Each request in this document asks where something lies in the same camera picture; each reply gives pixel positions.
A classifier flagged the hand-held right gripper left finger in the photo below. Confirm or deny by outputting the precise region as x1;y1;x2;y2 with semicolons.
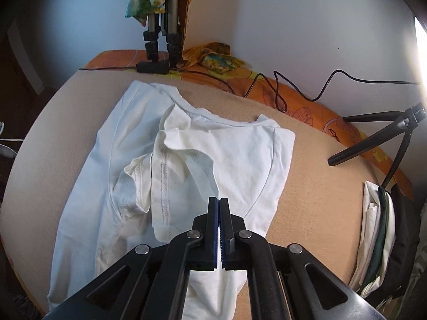
43;197;221;320

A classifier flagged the black ring light cable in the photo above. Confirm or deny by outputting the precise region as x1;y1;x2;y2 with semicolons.
234;69;421;113

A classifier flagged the white t-shirt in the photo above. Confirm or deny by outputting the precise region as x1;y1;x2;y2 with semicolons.
48;81;296;320

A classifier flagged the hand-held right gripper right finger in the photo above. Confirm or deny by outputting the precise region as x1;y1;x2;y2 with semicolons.
220;198;384;320

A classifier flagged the white cable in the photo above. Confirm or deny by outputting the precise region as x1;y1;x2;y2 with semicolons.
0;136;25;159

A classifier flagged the black power adapter with cable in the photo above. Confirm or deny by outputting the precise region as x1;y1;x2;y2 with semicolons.
79;61;236;94

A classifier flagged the yellow green crumpled cloth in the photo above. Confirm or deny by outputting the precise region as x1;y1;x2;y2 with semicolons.
183;42;246;74

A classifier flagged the orange patterned bedsheet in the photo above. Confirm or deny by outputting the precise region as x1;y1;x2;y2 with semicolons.
82;49;414;201

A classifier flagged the orange hanging cloth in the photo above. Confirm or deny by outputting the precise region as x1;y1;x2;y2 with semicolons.
179;0;195;65

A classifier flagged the silver light stand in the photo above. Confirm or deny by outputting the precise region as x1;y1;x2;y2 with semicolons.
143;0;185;67

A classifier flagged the small black tripod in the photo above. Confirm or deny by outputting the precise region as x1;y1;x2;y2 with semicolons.
328;105;427;189

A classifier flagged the stack of folded clothes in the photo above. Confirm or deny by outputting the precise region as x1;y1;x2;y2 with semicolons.
358;183;422;307

